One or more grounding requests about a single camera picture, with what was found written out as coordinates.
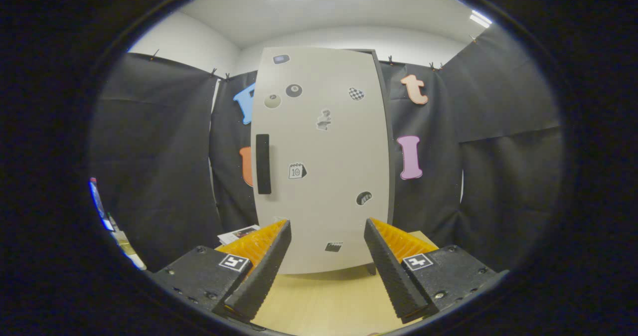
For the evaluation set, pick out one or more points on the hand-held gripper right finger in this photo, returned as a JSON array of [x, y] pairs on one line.
[[391, 276]]

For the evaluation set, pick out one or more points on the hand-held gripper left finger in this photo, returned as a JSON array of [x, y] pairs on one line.
[[264, 281]]

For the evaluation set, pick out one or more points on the white shoe cabinet door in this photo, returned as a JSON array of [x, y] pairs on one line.
[[324, 176]]

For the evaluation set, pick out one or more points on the small ceiling light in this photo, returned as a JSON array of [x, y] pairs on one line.
[[481, 19]]

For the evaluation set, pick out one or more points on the black backdrop cloth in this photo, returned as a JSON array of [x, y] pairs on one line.
[[498, 86]]

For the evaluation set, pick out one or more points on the white book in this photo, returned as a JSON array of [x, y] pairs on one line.
[[237, 235]]

